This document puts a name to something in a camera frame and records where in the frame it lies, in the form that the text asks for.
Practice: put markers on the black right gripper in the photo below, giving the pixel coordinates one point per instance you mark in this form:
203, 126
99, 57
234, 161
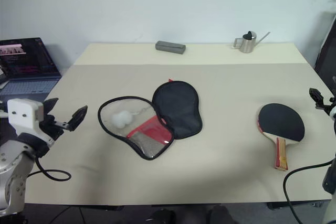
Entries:
329, 104

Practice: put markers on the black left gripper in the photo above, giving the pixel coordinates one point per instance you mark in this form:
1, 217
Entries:
50, 125

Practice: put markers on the table tennis paddle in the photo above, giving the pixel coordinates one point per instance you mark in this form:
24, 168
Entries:
282, 121

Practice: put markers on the white plush charm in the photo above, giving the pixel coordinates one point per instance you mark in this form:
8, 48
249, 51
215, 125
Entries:
120, 119

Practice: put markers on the black red paddle case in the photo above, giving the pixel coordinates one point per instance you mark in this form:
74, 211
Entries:
178, 108

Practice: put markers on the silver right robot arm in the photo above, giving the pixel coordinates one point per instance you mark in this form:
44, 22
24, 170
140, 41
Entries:
330, 176

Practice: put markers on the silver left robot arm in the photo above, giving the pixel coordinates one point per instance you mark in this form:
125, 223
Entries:
13, 161

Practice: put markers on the grey rectangular block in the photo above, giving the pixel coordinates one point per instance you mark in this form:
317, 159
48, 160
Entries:
170, 47

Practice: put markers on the black chair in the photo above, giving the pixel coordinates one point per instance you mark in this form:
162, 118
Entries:
326, 56

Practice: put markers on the open laptop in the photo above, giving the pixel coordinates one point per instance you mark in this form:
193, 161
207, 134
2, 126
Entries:
26, 77

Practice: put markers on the steel watering can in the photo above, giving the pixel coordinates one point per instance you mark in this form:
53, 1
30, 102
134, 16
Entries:
246, 44

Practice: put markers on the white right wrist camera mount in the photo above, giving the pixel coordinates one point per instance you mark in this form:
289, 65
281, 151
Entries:
333, 112

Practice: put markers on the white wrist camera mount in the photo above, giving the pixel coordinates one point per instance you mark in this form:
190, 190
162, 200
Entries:
22, 115
333, 112

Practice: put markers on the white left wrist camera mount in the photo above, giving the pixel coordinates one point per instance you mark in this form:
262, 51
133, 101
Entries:
22, 115

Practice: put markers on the black table frame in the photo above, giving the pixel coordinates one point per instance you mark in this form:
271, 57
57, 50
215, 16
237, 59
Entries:
294, 205

